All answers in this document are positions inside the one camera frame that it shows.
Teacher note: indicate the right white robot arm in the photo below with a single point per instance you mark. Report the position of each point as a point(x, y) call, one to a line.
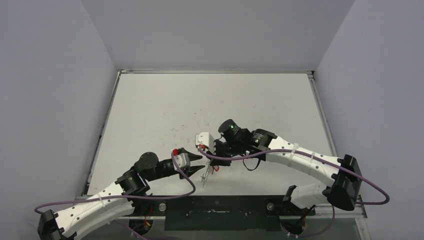
point(338, 177)

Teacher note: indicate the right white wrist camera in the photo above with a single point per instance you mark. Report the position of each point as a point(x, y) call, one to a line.
point(206, 142)

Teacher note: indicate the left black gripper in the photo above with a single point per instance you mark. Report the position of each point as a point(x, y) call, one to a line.
point(190, 169)

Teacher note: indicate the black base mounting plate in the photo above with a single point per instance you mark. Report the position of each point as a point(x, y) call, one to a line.
point(181, 221)

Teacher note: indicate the aluminium frame rail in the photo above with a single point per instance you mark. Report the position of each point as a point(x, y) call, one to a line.
point(262, 205)

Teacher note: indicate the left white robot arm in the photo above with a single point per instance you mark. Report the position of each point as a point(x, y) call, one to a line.
point(125, 196)

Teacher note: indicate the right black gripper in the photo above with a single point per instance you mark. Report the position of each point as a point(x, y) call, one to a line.
point(218, 151)

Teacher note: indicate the large metal keyring plate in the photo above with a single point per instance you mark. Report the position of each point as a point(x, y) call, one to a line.
point(208, 171)

